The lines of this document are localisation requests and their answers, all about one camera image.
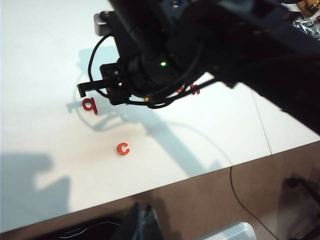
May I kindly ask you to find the black camera cable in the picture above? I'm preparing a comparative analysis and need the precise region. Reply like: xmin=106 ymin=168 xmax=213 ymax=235
xmin=87 ymin=33 xmax=216 ymax=110

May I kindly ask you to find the orange letter c magnet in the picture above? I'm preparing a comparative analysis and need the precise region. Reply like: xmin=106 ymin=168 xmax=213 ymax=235
xmin=116 ymin=142 xmax=131 ymax=158

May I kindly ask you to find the black glossy case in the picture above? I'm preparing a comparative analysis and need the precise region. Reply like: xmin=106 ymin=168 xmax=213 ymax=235
xmin=37 ymin=216 xmax=126 ymax=240

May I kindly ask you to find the silver foil bag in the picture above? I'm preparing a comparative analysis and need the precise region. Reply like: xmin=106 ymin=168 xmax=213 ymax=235
xmin=292 ymin=14 xmax=320 ymax=40

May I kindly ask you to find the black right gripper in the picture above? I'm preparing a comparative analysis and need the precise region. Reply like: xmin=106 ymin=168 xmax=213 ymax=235
xmin=76 ymin=61 xmax=132 ymax=106

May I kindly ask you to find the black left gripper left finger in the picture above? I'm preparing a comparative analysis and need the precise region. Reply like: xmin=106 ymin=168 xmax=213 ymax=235
xmin=117 ymin=201 xmax=141 ymax=240

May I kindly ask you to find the white plastic bin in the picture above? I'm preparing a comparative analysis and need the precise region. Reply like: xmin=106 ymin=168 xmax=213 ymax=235
xmin=199 ymin=221 xmax=257 ymax=240

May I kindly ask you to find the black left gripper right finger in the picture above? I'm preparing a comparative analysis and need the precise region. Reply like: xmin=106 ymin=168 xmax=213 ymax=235
xmin=146 ymin=203 xmax=163 ymax=240

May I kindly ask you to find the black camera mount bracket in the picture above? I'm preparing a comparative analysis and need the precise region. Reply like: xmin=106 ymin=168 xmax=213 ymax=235
xmin=107 ymin=4 xmax=143 ymax=66

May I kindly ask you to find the black floor cable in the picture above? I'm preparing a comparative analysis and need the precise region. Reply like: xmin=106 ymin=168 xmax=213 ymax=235
xmin=229 ymin=166 xmax=263 ymax=226

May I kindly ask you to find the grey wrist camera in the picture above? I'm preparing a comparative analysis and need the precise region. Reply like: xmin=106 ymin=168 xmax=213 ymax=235
xmin=93 ymin=11 xmax=115 ymax=37

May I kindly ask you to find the dark red letter h magnet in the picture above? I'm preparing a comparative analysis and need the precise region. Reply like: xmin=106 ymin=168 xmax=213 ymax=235
xmin=189 ymin=83 xmax=202 ymax=96

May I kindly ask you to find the red letter q magnet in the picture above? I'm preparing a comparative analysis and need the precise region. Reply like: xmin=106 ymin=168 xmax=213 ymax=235
xmin=81 ymin=96 xmax=99 ymax=116

